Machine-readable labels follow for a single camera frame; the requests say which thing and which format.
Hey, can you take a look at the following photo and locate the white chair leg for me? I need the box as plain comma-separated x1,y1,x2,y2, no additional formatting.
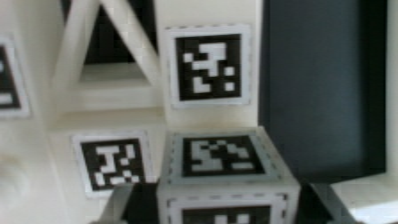
157,127,301,224

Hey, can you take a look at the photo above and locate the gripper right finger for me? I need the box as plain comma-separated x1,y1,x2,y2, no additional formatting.
311,183,361,224

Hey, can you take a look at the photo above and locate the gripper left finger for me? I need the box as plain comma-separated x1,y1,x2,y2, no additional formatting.
89,184,134,224

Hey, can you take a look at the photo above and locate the white U-shaped frame obstacle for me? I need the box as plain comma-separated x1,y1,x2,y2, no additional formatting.
331,174,398,224

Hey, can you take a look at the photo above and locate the white chair back part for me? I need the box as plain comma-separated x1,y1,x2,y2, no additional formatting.
0,0,263,224

